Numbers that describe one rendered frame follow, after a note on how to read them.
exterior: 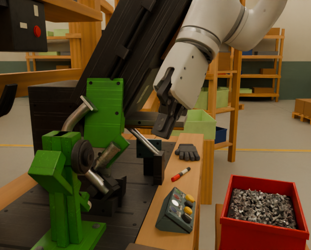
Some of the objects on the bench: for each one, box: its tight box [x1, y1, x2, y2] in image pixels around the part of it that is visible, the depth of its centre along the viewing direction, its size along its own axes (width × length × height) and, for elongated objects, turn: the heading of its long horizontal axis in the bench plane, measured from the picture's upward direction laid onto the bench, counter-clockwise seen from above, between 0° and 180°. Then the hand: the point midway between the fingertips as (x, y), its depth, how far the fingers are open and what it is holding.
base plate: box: [0, 139, 176, 250], centre depth 104 cm, size 42×110×2 cm, turn 169°
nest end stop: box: [100, 185, 121, 203], centre depth 83 cm, size 4×7×6 cm, turn 169°
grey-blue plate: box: [136, 138, 162, 176], centre depth 108 cm, size 10×2×14 cm, turn 79°
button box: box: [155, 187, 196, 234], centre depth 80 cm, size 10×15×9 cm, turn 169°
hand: (163, 126), depth 54 cm, fingers closed
